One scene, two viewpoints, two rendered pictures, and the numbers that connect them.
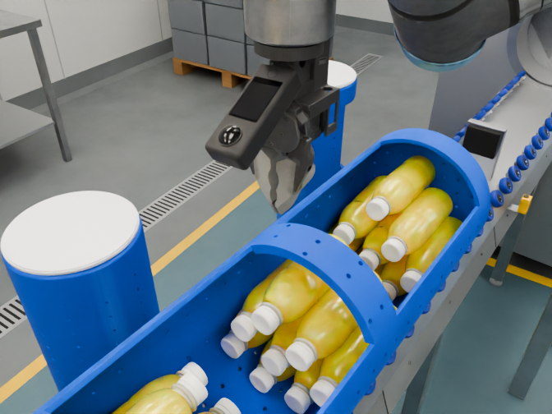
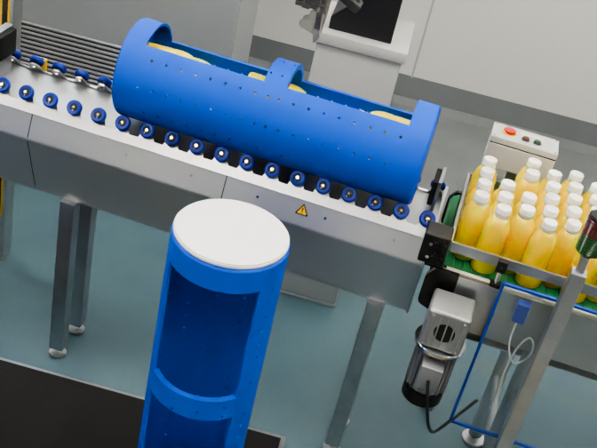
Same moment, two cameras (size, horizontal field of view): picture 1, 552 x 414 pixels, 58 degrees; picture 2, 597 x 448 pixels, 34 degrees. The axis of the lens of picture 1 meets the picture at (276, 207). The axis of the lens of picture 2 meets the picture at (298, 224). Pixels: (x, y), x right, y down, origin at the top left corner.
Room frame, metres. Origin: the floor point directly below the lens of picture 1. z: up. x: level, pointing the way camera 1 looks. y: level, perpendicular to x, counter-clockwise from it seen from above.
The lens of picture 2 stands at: (1.65, 2.18, 2.32)
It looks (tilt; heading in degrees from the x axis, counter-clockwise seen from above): 32 degrees down; 241
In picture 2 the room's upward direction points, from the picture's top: 13 degrees clockwise
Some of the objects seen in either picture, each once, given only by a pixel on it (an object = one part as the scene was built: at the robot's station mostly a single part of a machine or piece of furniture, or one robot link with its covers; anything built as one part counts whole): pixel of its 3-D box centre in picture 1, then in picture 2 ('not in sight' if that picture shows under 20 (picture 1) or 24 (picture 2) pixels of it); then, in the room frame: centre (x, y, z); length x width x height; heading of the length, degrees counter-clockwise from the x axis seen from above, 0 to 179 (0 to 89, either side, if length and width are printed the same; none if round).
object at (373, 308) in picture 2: not in sight; (352, 378); (0.25, 0.27, 0.31); 0.06 x 0.06 x 0.63; 52
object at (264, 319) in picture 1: (264, 321); not in sight; (0.48, 0.02, 1.15); 0.04 x 0.02 x 0.04; 52
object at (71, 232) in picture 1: (72, 228); (232, 232); (0.83, 0.43, 1.03); 0.28 x 0.28 x 0.01
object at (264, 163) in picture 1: (278, 171); (309, 26); (0.52, 0.00, 1.37); 0.06 x 0.03 x 0.09; 142
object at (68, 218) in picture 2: not in sight; (63, 281); (1.03, -0.33, 0.31); 0.06 x 0.06 x 0.63; 52
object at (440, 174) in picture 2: not in sight; (433, 193); (0.16, 0.25, 0.99); 0.10 x 0.02 x 0.12; 52
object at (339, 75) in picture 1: (316, 74); not in sight; (1.72, -0.15, 1.03); 0.28 x 0.28 x 0.01
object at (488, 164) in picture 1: (479, 150); (2, 53); (1.21, -0.56, 1.00); 0.10 x 0.04 x 0.15; 52
